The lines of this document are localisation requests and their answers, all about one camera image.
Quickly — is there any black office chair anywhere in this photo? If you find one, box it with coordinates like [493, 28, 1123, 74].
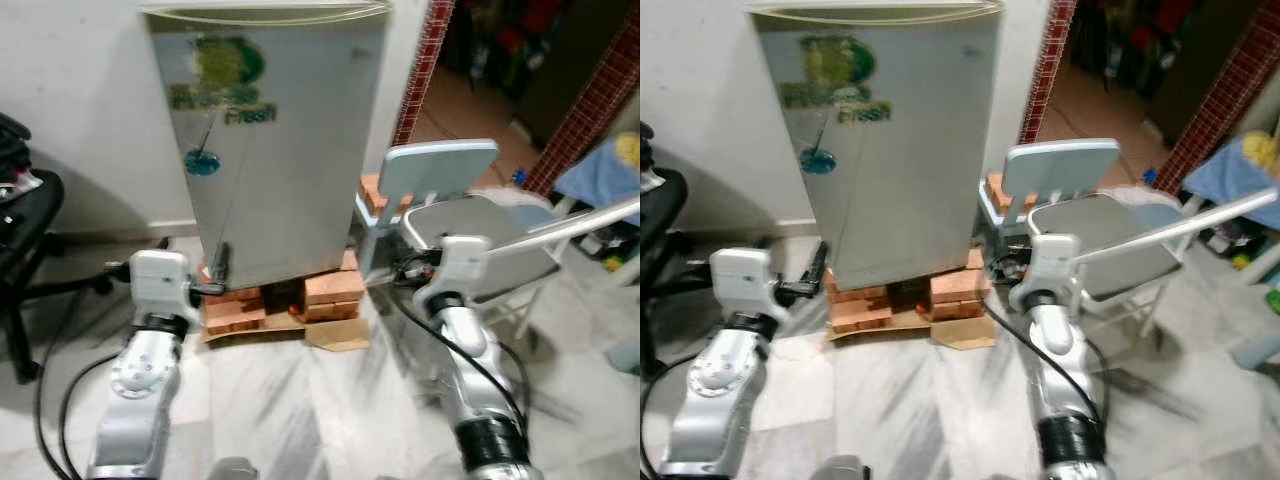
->
[0, 113, 113, 387]
[640, 122, 723, 383]

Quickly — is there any silver mini fridge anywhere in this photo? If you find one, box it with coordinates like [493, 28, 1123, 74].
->
[140, 2, 394, 292]
[748, 2, 1005, 293]

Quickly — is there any grey robot leg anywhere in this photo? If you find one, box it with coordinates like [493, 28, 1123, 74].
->
[205, 457, 261, 480]
[815, 455, 872, 480]

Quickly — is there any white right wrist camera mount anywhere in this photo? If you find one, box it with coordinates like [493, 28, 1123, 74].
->
[1008, 234, 1083, 313]
[413, 234, 492, 313]

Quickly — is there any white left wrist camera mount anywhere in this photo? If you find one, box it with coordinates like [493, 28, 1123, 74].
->
[130, 249, 198, 323]
[709, 247, 778, 323]

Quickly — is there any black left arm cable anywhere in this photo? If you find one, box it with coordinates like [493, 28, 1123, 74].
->
[33, 348, 133, 480]
[640, 352, 701, 479]

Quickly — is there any green fridge sticker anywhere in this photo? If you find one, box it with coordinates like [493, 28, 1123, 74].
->
[780, 35, 894, 126]
[168, 35, 279, 126]

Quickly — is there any silver metal tube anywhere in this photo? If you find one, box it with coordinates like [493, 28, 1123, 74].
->
[1073, 185, 1280, 267]
[488, 194, 641, 257]

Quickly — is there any blue cloth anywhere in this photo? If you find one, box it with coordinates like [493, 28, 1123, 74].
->
[554, 135, 641, 213]
[1182, 135, 1280, 207]

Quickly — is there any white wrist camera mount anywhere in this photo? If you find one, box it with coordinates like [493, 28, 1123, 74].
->
[709, 247, 778, 323]
[413, 234, 492, 313]
[1008, 234, 1083, 313]
[130, 249, 198, 323]

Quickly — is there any brown cardboard sheet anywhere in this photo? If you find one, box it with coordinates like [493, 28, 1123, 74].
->
[203, 308, 372, 353]
[829, 308, 999, 352]

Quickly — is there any grey folding chair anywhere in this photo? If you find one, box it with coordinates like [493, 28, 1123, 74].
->
[354, 138, 567, 347]
[979, 137, 1197, 343]

